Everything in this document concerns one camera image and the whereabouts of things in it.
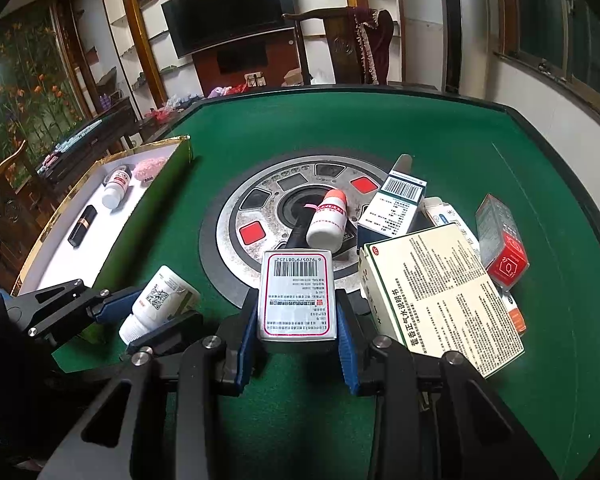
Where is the round metal table centre disc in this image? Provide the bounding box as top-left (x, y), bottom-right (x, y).
top-left (198, 152), bottom-right (406, 311)

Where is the pink fluffy ball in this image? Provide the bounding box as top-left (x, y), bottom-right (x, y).
top-left (131, 156), bottom-right (170, 181)

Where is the black flat television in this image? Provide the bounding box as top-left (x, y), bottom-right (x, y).
top-left (161, 0), bottom-right (297, 59)

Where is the white bottle red label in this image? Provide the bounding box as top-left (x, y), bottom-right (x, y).
top-left (101, 166), bottom-right (133, 209)

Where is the blue white medicine box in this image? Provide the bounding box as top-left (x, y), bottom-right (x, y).
top-left (356, 154), bottom-right (427, 248)

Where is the dark wooden armchair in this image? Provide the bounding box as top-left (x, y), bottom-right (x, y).
top-left (282, 7), bottom-right (406, 86)

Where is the green framed window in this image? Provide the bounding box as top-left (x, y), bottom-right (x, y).
top-left (495, 0), bottom-right (600, 126)

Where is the dark tube pink end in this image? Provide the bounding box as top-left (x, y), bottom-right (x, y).
top-left (286, 200), bottom-right (321, 252)

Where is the black gold lipstick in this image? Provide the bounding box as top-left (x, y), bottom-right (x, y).
top-left (67, 205), bottom-right (98, 247)

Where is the silver tower air conditioner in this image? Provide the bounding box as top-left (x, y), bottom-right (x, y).
top-left (420, 0), bottom-right (486, 96)

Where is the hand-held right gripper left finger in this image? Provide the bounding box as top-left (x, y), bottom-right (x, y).
top-left (40, 287), bottom-right (269, 480)

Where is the flower wall painting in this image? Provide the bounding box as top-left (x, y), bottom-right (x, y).
top-left (0, 5), bottom-right (88, 181)

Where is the white tray box gold edge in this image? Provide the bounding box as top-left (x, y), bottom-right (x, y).
top-left (11, 134), bottom-right (197, 346)

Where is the small white barcode box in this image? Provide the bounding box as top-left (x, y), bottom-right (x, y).
top-left (257, 249), bottom-right (340, 343)

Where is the dark red fringed cloth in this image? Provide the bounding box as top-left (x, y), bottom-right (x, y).
top-left (347, 6), bottom-right (396, 86)

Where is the small white blue box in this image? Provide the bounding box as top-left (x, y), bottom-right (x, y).
top-left (422, 196), bottom-right (481, 256)

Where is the brown wooden chair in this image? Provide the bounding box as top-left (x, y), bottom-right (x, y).
top-left (0, 141), bottom-right (37, 221)

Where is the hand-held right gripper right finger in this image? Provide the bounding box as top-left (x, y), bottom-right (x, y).
top-left (336, 291), bottom-right (561, 480)

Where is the white orange box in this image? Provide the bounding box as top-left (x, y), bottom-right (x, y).
top-left (500, 287), bottom-right (527, 336)

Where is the white bottle orange cap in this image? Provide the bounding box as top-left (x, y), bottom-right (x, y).
top-left (306, 189), bottom-right (348, 251)

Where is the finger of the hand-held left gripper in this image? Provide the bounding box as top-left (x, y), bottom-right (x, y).
top-left (125, 311), bottom-right (204, 359)
top-left (2, 280), bottom-right (143, 347)

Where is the plain white plastic bottle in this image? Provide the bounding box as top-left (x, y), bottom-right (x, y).
top-left (118, 265), bottom-right (201, 345)

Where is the large white medicine box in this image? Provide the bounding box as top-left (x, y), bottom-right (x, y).
top-left (358, 222), bottom-right (526, 378)

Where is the grey red small box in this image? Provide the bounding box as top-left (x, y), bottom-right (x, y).
top-left (475, 194), bottom-right (530, 288)

